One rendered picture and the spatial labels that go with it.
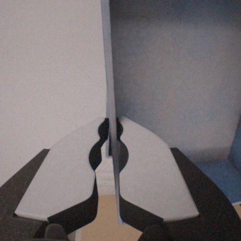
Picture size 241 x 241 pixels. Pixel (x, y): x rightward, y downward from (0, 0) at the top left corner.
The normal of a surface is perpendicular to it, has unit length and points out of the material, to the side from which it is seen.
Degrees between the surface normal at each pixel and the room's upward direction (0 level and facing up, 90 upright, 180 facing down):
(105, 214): 90
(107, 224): 90
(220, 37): 1
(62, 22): 0
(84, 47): 0
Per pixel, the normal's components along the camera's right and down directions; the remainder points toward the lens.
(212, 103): 0.08, 0.48
